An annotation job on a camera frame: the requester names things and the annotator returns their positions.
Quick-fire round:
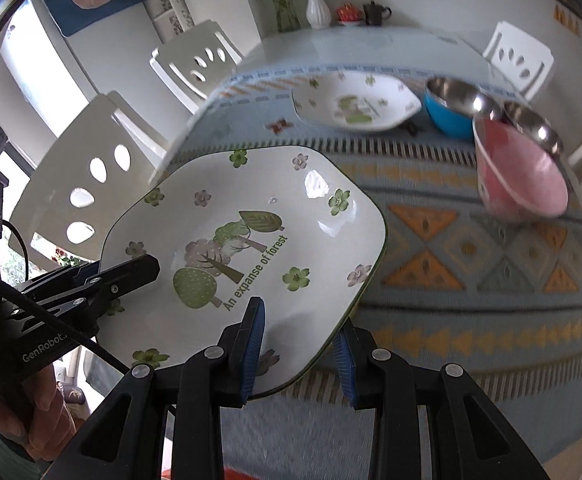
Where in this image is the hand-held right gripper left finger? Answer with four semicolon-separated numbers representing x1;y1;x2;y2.
68;296;268;480

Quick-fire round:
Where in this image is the white ribbed vase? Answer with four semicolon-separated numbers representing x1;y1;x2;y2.
305;0;332;30

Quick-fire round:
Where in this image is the square floral ceramic plate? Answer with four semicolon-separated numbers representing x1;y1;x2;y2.
291;71;424;133
98;145;389;401

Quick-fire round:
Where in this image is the pink bowl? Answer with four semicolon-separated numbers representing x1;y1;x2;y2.
472;112;570;225

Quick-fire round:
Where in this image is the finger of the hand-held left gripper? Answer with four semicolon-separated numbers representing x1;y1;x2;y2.
16;261;102;304
36;254;162;319

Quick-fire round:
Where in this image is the blue steel bowl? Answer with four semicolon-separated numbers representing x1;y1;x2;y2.
423;77;502;140

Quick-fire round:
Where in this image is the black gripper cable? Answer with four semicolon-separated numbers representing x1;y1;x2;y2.
0;219;129;375

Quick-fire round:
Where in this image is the red flowering plant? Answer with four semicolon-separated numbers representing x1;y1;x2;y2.
52;246;82;267

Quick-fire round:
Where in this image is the person's left hand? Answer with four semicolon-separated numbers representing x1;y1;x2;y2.
0;361;79;462

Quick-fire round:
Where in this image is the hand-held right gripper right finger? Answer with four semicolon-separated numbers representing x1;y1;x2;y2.
332;320;542;480

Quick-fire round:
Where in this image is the dark teapot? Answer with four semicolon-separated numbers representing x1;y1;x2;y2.
362;0;392;27

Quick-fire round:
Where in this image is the blue patterned tablecloth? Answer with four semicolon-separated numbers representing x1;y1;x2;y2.
163;62;582;466

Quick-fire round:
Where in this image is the red teacup on saucer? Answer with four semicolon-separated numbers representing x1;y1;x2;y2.
335;3;364;26

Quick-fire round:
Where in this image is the red steel bowl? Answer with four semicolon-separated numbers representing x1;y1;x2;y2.
502;101;564;156

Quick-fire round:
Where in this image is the white floral storage box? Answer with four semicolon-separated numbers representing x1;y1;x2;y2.
153;0;196;38

